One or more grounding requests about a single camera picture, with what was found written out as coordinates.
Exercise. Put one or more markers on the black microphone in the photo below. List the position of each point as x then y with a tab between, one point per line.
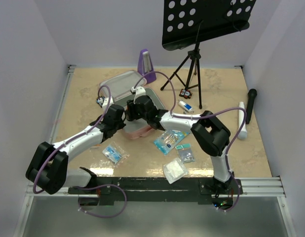
252	94

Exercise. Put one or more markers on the black music stand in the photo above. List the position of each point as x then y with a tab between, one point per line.
190	22

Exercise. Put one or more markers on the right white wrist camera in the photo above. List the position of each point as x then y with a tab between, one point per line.
139	91

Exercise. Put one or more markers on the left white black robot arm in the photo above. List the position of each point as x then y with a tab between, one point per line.
48	169

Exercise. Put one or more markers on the aluminium rail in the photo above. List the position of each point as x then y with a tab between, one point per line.
55	125
253	187

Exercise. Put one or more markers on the white gauze packet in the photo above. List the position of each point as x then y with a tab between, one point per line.
174	170

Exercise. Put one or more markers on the aluminium front rail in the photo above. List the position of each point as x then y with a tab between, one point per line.
253	187

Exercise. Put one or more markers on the aluminium left rail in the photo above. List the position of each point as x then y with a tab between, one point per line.
55	125

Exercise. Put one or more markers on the blue cotton swab packet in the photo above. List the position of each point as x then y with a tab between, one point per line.
169	139

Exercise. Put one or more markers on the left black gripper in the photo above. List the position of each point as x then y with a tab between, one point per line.
122	125

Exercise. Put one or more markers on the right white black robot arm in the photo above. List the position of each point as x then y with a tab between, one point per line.
210	133

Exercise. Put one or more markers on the white blue ointment tube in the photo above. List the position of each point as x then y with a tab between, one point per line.
185	106

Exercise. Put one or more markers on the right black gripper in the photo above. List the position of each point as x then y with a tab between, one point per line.
132	107

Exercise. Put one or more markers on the teal topped zip bag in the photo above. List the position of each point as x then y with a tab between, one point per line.
185	153

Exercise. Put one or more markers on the pink medicine kit case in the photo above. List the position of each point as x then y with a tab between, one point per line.
119	87

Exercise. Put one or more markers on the blue alcohol pad bag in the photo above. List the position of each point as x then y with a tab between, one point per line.
115	153

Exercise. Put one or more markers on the small red black tuner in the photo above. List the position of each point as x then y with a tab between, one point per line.
187	94

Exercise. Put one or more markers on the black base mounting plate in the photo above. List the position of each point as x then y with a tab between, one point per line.
118	194

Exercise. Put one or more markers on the purple metronome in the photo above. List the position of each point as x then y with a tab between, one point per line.
145	66

